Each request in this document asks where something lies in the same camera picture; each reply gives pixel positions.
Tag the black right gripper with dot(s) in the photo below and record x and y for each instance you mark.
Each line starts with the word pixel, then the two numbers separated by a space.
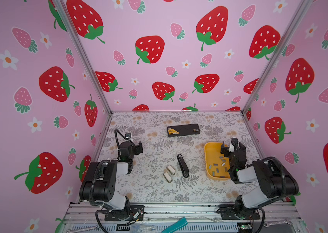
pixel 227 150

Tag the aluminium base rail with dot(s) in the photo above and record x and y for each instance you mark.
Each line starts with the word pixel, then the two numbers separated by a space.
pixel 169 212

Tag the black flat tool case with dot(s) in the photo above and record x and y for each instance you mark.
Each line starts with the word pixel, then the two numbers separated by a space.
pixel 183 130

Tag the grey slotted cable duct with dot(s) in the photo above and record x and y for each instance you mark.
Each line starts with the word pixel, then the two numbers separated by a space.
pixel 192 227

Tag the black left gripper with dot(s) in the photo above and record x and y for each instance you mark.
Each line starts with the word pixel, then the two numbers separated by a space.
pixel 136 147

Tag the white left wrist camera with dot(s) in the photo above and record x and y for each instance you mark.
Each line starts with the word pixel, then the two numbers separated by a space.
pixel 128 136

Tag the yellow plastic tray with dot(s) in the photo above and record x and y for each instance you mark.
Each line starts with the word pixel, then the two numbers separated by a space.
pixel 217 165

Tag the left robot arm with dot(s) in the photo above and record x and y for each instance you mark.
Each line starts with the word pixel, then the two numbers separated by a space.
pixel 99 184

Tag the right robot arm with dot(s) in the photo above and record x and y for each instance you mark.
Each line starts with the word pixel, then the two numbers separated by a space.
pixel 275 183

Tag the beige staple box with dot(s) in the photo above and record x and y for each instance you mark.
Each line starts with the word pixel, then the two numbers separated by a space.
pixel 167 177
pixel 171 170

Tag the teal plastic tool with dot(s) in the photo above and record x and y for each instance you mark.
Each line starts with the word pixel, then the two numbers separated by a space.
pixel 176 226

